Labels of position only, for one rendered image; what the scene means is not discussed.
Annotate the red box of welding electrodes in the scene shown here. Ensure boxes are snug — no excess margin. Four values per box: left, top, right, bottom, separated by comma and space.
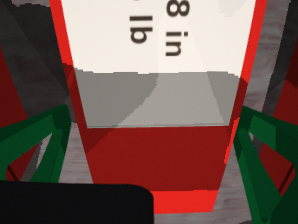
0, 47, 38, 181
49, 0, 267, 214
259, 38, 298, 196

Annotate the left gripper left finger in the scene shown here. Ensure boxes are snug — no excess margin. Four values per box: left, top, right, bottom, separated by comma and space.
0, 104, 71, 183

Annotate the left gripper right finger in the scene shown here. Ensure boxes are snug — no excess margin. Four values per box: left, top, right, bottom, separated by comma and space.
233, 105, 298, 224

